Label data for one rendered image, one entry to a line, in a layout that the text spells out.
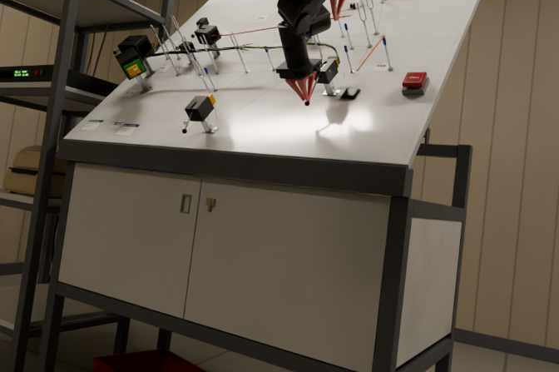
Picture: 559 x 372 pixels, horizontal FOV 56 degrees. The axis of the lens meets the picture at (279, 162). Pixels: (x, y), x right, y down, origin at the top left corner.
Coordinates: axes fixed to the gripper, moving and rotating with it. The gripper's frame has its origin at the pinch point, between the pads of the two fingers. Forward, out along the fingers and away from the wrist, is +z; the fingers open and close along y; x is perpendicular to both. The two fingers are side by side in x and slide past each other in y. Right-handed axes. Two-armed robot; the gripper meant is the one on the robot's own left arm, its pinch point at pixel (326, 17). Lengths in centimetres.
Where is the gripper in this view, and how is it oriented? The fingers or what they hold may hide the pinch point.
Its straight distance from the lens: 142.5
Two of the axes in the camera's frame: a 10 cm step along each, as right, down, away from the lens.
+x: -6.0, 3.1, -7.3
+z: 0.8, 9.4, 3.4
